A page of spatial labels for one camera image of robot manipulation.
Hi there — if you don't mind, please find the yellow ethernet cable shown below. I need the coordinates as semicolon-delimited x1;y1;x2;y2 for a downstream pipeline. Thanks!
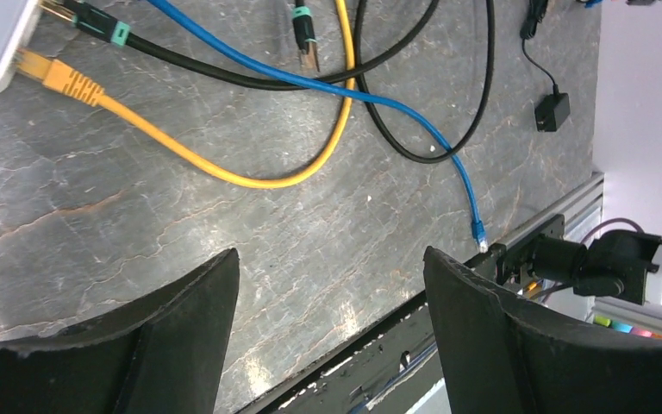
16;0;357;191

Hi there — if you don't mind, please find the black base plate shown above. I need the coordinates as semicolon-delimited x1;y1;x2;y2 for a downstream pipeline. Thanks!
242;268;488;413

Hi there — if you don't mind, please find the black ethernet cable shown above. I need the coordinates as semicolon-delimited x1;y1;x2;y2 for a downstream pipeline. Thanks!
291;0;497;166
40;0;441;92

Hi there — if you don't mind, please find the black power adapter cable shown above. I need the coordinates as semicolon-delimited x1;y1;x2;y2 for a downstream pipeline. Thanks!
519;0;572;134

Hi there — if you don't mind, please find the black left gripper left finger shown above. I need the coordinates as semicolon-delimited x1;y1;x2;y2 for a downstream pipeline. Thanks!
0;248;240;413

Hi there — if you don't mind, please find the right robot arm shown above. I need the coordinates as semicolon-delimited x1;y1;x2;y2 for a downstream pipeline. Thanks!
528;229;662;306

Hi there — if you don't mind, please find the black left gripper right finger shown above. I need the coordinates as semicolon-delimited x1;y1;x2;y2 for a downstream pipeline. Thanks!
423;247;662;413

